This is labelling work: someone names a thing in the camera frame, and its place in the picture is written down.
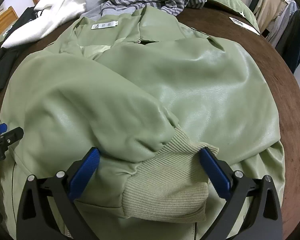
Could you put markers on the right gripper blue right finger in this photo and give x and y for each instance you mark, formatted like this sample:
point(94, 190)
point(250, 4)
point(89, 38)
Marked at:
point(263, 219)

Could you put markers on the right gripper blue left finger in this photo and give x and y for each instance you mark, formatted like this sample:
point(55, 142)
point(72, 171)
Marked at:
point(35, 219)

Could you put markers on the green leather jacket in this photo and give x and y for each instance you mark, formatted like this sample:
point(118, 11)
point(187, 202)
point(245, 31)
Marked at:
point(140, 109)

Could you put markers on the clothes rack with garments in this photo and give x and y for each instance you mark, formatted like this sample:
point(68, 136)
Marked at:
point(279, 23)

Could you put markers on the black garment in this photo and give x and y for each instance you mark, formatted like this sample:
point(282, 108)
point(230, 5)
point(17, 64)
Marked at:
point(8, 56)

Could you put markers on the wooden headboard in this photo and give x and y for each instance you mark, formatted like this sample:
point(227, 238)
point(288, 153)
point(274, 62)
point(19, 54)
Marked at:
point(7, 18)

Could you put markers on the white fleece garment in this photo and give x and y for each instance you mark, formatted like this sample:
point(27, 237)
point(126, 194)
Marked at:
point(54, 14)

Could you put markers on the white card on bed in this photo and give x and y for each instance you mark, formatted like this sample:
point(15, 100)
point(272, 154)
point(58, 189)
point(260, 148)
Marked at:
point(244, 25)

